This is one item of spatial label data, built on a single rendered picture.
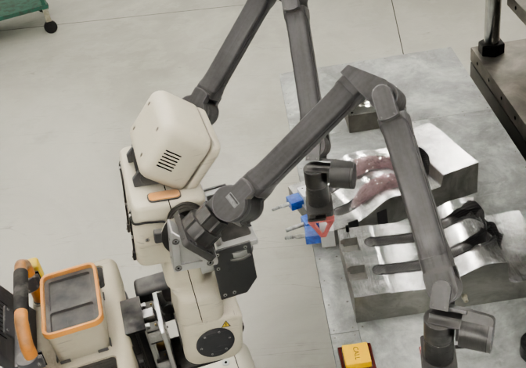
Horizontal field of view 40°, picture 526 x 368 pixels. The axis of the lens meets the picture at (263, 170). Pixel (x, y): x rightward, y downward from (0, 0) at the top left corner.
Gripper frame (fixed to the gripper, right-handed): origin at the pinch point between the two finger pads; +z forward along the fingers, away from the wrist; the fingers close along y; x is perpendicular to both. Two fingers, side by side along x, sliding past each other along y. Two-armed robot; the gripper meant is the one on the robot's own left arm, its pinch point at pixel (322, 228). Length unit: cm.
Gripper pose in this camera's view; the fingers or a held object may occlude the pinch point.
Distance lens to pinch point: 192.4
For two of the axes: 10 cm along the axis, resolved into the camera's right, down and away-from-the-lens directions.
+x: -9.9, 1.3, 0.8
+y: -0.1, -5.8, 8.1
